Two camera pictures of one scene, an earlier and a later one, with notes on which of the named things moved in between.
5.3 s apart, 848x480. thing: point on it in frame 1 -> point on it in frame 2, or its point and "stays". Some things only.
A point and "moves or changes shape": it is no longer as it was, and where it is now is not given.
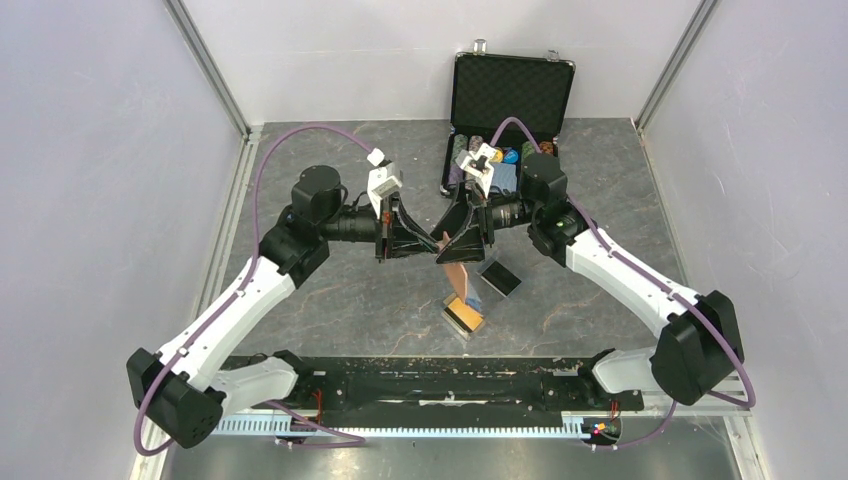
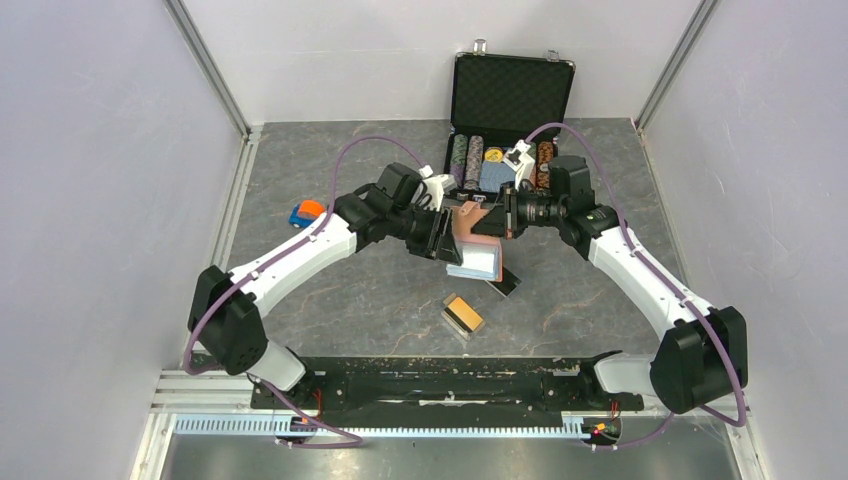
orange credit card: x=470 y=317 stays
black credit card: x=501 y=279 stays
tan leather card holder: x=458 y=277 moves or changes shape
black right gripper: x=468 y=247 -> x=503 y=220
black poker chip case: x=490 y=88 stays
